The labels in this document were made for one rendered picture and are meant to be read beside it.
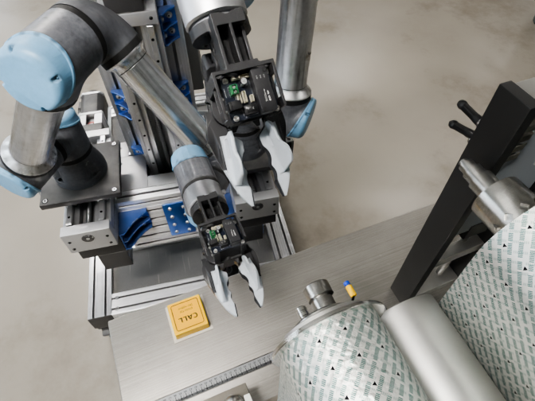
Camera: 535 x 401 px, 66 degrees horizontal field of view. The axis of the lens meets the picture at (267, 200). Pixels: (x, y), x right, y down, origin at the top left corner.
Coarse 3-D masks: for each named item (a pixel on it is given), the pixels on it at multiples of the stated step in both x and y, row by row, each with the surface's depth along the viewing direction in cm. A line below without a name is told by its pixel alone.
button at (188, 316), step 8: (176, 304) 86; (184, 304) 86; (192, 304) 86; (200, 304) 86; (176, 312) 85; (184, 312) 85; (192, 312) 85; (200, 312) 85; (176, 320) 84; (184, 320) 84; (192, 320) 84; (200, 320) 84; (176, 328) 83; (184, 328) 83; (192, 328) 83; (200, 328) 83; (176, 336) 82; (184, 336) 83
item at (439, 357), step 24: (384, 312) 53; (408, 312) 52; (432, 312) 53; (408, 336) 51; (432, 336) 50; (456, 336) 52; (408, 360) 50; (432, 360) 49; (456, 360) 49; (432, 384) 48; (456, 384) 47; (480, 384) 47
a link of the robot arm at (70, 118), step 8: (64, 112) 104; (72, 112) 106; (64, 120) 103; (72, 120) 105; (64, 128) 104; (72, 128) 106; (80, 128) 109; (64, 136) 105; (72, 136) 107; (80, 136) 110; (56, 144) 103; (64, 144) 105; (72, 144) 107; (80, 144) 111; (88, 144) 114; (64, 152) 105; (72, 152) 110; (80, 152) 112; (64, 160) 107; (72, 160) 112
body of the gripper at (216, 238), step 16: (192, 208) 75; (208, 208) 74; (224, 208) 77; (208, 224) 70; (224, 224) 70; (240, 224) 69; (208, 240) 69; (224, 240) 68; (240, 240) 68; (208, 256) 72; (224, 256) 71; (240, 256) 73
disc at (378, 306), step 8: (352, 304) 44; (360, 304) 44; (368, 304) 45; (376, 304) 46; (336, 312) 43; (344, 312) 44; (320, 320) 43; (328, 320) 43; (304, 328) 43; (312, 328) 43; (288, 336) 44; (296, 336) 43; (280, 344) 44; (288, 344) 44; (280, 352) 46; (272, 360) 47; (280, 360) 48
